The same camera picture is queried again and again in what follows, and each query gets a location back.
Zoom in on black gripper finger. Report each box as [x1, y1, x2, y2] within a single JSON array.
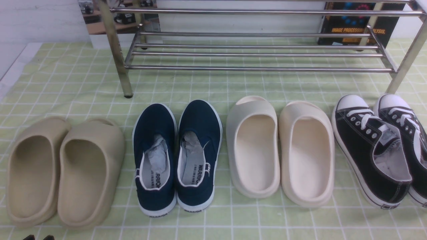
[[43, 235, 55, 240]]

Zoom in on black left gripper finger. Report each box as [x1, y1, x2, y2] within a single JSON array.
[[23, 235, 35, 240]]

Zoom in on black canvas sneaker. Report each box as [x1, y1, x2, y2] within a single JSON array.
[[374, 94, 427, 208], [331, 94, 412, 210]]

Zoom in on metal shoe rack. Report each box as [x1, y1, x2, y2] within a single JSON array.
[[98, 0, 426, 99]]

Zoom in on left tan foam slide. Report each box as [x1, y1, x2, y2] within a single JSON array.
[[6, 116, 71, 228]]

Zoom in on tan foam slide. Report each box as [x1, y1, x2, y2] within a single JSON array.
[[57, 118, 126, 229], [6, 116, 71, 228]]

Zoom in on right tan foam slide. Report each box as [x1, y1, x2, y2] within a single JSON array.
[[57, 118, 126, 229]]

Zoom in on left navy canvas sneaker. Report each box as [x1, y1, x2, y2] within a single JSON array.
[[132, 103, 177, 218]]

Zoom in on navy canvas sneaker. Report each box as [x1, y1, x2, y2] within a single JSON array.
[[174, 100, 223, 213], [132, 103, 177, 218]]

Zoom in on right navy canvas sneaker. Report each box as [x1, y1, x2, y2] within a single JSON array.
[[174, 100, 223, 213]]

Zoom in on left cream foam slide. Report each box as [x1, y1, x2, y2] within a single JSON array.
[[226, 96, 280, 198]]

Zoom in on cream foam slide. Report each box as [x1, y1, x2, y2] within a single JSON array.
[[226, 96, 280, 198], [279, 101, 335, 208]]

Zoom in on right cream foam slide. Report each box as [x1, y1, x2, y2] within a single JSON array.
[[279, 101, 335, 208]]

